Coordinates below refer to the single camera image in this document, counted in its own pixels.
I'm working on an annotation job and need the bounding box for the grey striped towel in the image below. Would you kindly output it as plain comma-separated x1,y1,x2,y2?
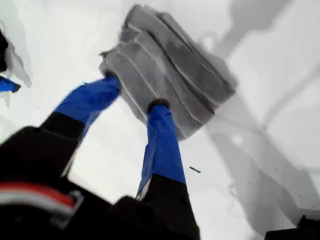
98,3,238,141

